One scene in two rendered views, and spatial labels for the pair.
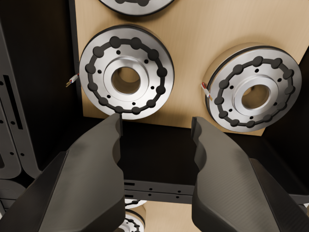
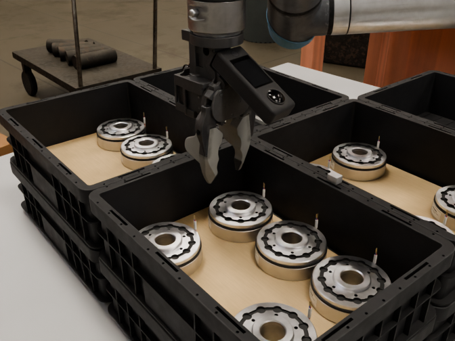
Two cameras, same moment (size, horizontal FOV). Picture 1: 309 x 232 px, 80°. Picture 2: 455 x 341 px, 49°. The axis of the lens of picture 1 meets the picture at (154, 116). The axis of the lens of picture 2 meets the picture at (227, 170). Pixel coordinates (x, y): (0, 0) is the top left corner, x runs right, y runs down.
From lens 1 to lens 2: 0.65 m
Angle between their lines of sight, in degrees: 44
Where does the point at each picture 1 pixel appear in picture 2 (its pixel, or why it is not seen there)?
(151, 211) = (123, 170)
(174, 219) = (94, 174)
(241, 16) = (213, 277)
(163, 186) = (185, 160)
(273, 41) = not seen: hidden behind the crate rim
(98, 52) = (265, 208)
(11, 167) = (254, 138)
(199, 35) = (224, 257)
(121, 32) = (263, 218)
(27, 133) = (261, 149)
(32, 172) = not seen: hidden behind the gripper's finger
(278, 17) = not seen: hidden behind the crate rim
